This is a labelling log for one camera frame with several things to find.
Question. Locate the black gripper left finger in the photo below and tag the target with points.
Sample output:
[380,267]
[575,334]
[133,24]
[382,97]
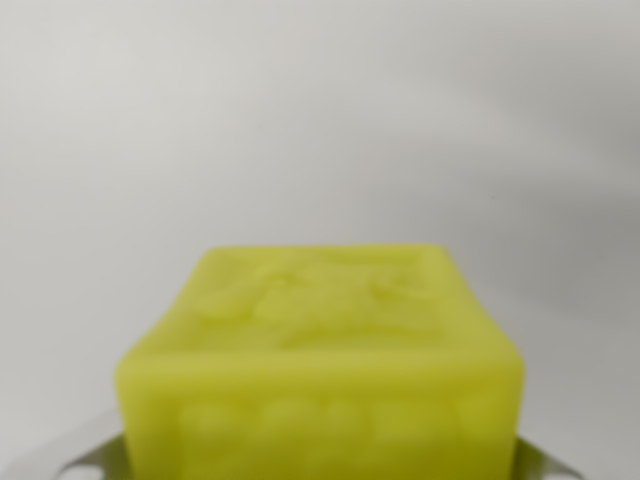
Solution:
[107,460]

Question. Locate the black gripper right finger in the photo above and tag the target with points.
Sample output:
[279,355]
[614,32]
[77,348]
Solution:
[535,462]

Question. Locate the yellow embossed cube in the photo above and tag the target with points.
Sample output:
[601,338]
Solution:
[320,375]

